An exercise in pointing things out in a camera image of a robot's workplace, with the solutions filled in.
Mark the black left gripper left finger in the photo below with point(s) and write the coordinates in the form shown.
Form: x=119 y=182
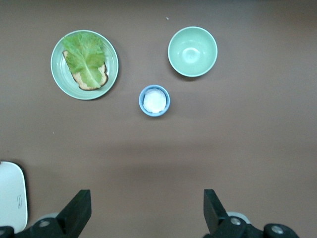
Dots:
x=74 y=215

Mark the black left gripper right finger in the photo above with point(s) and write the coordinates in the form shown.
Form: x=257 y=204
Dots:
x=215 y=220

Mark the blue plastic cup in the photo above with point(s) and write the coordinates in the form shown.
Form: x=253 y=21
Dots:
x=141 y=104

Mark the white paper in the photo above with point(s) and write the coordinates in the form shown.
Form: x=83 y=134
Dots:
x=154 y=100

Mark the white toaster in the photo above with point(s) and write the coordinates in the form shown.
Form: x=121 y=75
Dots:
x=11 y=193

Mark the toasted bread slice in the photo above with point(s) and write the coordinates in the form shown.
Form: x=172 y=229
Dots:
x=79 y=83

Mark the pale green plate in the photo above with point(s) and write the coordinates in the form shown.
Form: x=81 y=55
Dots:
x=59 y=74

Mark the green lettuce leaf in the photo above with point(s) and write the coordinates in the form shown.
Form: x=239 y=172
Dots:
x=84 y=57

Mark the pale green bowl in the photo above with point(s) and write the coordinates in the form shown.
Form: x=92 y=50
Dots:
x=192 y=52

